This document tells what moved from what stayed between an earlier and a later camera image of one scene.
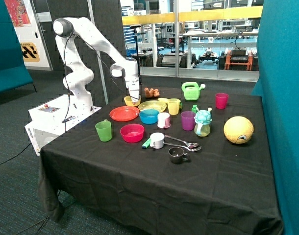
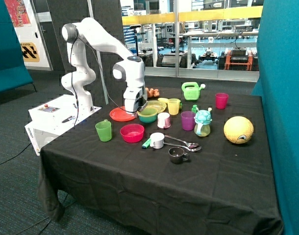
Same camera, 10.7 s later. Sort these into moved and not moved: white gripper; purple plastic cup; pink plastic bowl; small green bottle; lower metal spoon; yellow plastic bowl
Moved: yellow plastic bowl; white gripper
Not moved: lower metal spoon; pink plastic bowl; small green bottle; purple plastic cup
